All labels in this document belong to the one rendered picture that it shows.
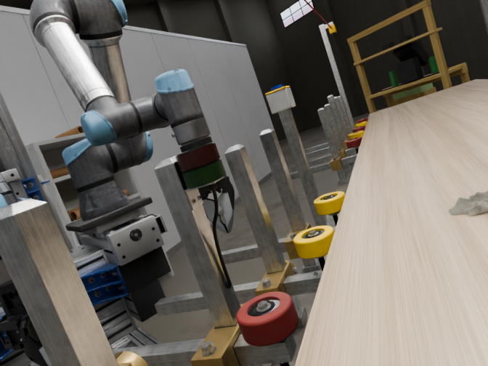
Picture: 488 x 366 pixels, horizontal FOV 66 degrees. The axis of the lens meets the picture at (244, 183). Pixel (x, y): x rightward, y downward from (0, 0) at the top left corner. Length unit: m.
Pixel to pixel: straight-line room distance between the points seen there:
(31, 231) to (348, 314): 0.34
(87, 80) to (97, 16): 0.26
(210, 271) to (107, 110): 0.45
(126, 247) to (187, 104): 0.46
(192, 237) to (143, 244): 0.55
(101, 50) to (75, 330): 0.91
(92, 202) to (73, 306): 0.86
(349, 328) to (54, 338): 0.29
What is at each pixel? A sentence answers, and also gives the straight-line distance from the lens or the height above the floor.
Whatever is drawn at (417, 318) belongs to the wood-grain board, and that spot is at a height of 0.90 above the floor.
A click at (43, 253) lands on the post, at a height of 1.10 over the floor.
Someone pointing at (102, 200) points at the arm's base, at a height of 1.08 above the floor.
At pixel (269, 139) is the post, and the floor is 1.09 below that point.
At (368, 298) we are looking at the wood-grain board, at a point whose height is 0.90.
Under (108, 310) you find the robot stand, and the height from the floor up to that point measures 0.77.
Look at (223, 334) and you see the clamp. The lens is 0.60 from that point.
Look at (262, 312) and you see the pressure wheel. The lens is 0.54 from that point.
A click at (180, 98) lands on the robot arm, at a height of 1.24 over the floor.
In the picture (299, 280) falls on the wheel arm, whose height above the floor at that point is 0.82.
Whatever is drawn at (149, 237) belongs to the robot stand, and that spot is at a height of 0.94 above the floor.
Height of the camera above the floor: 1.14
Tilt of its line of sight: 8 degrees down
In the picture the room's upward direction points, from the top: 20 degrees counter-clockwise
